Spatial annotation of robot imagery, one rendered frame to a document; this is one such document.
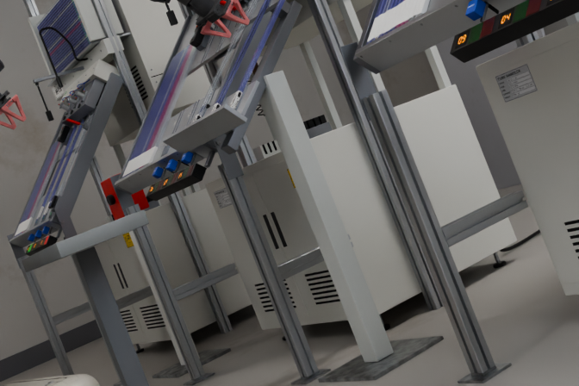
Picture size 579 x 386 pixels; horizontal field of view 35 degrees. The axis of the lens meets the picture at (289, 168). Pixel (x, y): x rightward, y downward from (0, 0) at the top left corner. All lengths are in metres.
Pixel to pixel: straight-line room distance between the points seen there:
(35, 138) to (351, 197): 3.76
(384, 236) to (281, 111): 0.62
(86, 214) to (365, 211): 3.66
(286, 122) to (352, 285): 0.46
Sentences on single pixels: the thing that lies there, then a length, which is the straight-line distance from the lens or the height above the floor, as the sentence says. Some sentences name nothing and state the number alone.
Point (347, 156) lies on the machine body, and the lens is 2.82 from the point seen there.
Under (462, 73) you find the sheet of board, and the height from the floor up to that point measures 0.72.
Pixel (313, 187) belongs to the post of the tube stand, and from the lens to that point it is 2.42.
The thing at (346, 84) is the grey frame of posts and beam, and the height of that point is 0.73.
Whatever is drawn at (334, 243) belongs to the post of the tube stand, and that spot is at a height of 0.34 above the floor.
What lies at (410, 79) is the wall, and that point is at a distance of 6.80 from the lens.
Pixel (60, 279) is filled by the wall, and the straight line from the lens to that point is 6.20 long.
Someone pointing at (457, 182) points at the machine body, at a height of 0.32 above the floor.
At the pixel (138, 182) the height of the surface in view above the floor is 0.70.
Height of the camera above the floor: 0.55
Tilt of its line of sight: level
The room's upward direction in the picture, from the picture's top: 22 degrees counter-clockwise
